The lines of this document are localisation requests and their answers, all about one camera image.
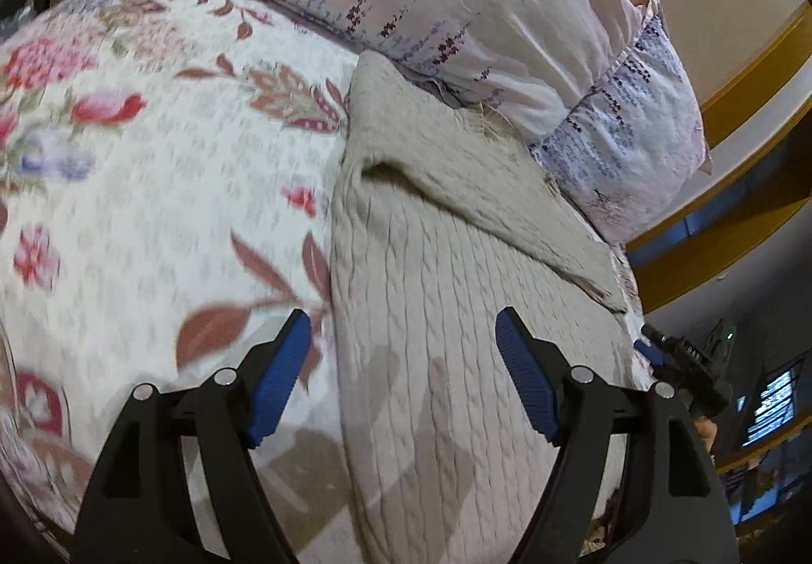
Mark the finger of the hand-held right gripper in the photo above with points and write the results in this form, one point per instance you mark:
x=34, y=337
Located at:
x=648, y=351

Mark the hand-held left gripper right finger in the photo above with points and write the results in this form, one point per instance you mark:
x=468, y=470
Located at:
x=526, y=374

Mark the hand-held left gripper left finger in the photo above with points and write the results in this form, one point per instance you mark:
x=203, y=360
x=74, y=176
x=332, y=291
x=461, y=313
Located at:
x=279, y=374

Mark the person's right hand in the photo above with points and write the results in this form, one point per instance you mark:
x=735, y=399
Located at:
x=705, y=434

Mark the lit screen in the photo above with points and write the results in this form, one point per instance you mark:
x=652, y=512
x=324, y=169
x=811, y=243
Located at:
x=769, y=405

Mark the floral quilted bedspread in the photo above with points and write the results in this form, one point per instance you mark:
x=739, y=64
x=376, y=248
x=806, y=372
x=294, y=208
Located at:
x=158, y=202

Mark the lavender print pillow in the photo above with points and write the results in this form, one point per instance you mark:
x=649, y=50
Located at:
x=482, y=31

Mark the yellow wooden bed frame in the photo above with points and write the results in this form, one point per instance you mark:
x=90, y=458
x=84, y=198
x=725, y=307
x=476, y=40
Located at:
x=729, y=152

